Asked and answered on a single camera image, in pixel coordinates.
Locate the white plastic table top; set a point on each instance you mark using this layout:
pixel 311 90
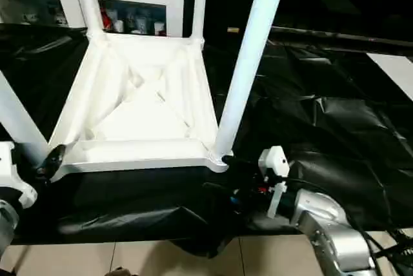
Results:
pixel 142 95

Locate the black plastic mat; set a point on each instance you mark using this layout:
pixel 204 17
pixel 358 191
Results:
pixel 322 134

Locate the small yellow label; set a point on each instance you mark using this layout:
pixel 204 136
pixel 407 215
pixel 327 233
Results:
pixel 233 30

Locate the black metal rod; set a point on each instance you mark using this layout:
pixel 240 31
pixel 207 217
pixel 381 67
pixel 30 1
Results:
pixel 342 36

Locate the white flat panel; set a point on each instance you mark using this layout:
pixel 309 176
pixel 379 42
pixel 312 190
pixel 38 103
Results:
pixel 397 73

